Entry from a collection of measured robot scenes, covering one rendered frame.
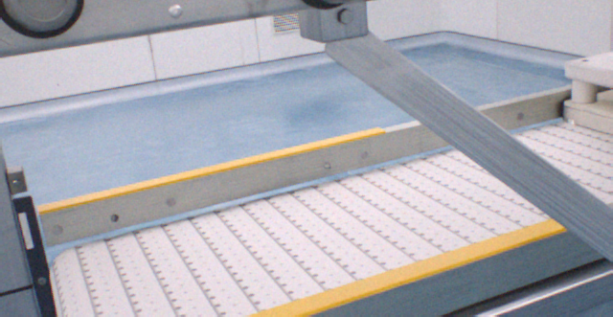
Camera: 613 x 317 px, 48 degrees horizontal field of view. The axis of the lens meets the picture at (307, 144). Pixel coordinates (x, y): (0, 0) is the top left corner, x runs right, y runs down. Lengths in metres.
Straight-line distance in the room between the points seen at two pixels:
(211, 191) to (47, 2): 0.41
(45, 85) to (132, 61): 0.65
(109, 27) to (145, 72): 5.18
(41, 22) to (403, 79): 0.20
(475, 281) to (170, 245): 0.27
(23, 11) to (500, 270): 0.33
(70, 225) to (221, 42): 4.98
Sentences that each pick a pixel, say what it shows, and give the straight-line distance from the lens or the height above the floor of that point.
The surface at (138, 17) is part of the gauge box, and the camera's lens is 0.30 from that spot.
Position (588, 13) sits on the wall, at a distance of 5.03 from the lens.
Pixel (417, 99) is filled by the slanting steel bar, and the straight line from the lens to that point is 0.39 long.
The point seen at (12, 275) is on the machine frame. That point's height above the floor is 0.89.
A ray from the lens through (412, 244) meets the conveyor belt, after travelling 0.56.
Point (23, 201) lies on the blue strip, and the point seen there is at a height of 0.96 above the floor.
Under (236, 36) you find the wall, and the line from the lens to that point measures 5.61.
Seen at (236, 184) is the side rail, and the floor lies 0.93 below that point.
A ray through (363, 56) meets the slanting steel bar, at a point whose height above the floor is 1.08.
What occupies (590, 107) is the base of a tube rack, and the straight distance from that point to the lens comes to 0.82.
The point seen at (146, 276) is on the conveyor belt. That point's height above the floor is 0.91.
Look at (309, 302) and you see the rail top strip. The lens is 0.42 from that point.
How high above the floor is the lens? 1.16
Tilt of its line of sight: 18 degrees down
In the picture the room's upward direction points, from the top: 6 degrees counter-clockwise
